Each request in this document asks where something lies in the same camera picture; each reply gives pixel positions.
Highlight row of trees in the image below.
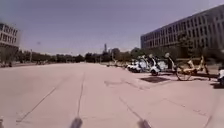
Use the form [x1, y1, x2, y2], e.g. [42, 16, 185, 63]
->
[13, 47, 158, 64]

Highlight robot's own part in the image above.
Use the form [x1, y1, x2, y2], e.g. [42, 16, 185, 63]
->
[69, 117, 84, 128]
[137, 119, 153, 128]

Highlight dark square ground grate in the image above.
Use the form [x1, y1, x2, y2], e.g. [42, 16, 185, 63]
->
[140, 76, 172, 84]

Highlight pale multi-storey building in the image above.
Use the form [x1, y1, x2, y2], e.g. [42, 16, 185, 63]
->
[0, 22, 22, 64]

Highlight row of parked scooters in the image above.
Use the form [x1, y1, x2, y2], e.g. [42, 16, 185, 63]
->
[125, 52, 177, 77]

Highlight large grey office building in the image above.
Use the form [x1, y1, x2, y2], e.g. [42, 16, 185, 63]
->
[140, 3, 224, 60]

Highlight yellow bicycle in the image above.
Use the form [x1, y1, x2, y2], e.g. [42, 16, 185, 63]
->
[175, 55, 211, 82]

